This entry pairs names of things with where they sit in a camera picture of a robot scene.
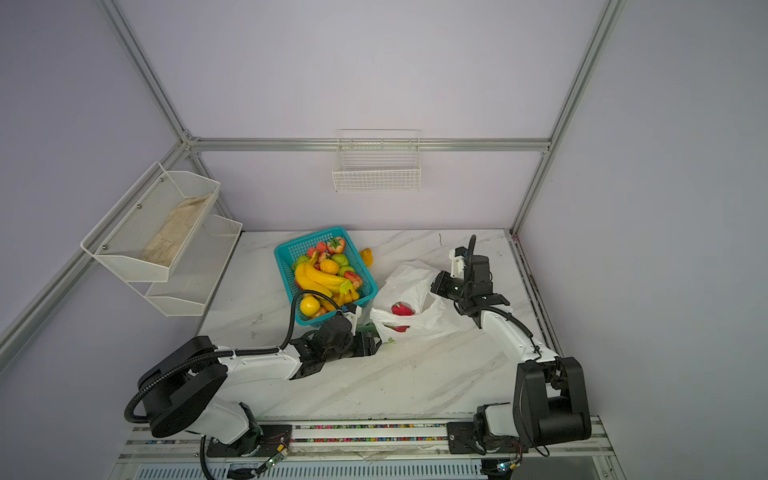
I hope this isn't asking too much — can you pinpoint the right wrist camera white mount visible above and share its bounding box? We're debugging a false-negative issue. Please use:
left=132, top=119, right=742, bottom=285
left=450, top=251, right=467, bottom=280

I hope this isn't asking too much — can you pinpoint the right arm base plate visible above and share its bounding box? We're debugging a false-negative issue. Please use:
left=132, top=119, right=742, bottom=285
left=446, top=422, right=528, bottom=455

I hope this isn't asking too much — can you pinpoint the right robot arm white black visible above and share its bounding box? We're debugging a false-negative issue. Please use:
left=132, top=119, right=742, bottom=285
left=431, top=236, right=592, bottom=453

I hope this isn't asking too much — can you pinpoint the white plastic bag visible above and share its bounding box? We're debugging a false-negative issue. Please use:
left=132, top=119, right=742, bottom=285
left=370, top=260, right=475, bottom=345

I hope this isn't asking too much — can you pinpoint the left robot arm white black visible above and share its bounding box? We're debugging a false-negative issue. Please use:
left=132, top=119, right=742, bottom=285
left=123, top=311, right=382, bottom=455

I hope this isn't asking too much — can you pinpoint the red fake strawberry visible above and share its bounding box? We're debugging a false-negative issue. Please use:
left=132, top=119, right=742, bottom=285
left=326, top=236, right=346, bottom=255

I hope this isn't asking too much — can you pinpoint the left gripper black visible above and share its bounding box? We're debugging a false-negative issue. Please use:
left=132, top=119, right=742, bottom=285
left=325, top=328, right=385, bottom=363

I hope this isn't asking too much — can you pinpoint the upper white mesh shelf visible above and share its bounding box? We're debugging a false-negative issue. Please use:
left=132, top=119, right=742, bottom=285
left=80, top=162, right=220, bottom=283

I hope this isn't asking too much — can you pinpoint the white wire wall basket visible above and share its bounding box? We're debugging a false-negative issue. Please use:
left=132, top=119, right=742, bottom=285
left=332, top=129, right=422, bottom=194

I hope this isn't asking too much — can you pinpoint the yellow fake lemon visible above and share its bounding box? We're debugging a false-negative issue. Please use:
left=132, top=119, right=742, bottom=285
left=299, top=295, right=322, bottom=318

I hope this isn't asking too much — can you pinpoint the green fake apple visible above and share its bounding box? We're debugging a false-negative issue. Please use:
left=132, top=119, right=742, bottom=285
left=331, top=254, right=350, bottom=267

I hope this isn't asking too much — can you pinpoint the beige cloth in shelf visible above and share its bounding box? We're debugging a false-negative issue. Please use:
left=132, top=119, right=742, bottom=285
left=140, top=194, right=211, bottom=267

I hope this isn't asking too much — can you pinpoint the teal plastic basket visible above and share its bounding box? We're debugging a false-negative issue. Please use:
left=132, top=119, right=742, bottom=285
left=275, top=227, right=378, bottom=326

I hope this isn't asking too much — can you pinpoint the pink dragon fruit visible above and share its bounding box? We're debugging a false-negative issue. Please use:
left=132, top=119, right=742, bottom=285
left=391, top=302, right=415, bottom=333

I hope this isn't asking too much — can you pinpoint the orange fake pear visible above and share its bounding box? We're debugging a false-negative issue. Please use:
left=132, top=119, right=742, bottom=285
left=359, top=248, right=374, bottom=267

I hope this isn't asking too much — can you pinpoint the orange fake mandarin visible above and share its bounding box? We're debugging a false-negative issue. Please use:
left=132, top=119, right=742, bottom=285
left=319, top=259, right=341, bottom=275

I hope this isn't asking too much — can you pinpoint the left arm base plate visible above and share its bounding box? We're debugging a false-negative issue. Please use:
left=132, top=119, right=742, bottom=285
left=205, top=424, right=293, bottom=458

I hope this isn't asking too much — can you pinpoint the red fake apple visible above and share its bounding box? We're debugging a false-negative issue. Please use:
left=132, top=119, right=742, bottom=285
left=344, top=271, right=363, bottom=290

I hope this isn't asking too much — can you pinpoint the aluminium frame rail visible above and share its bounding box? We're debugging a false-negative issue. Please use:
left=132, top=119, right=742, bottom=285
left=187, top=138, right=552, bottom=152

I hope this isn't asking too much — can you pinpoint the white mesh shelf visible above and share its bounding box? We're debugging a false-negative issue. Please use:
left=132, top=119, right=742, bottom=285
left=128, top=214, right=242, bottom=317
left=80, top=162, right=220, bottom=283

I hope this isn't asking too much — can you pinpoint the lower white mesh shelf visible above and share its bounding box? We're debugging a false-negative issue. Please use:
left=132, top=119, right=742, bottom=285
left=128, top=214, right=242, bottom=317

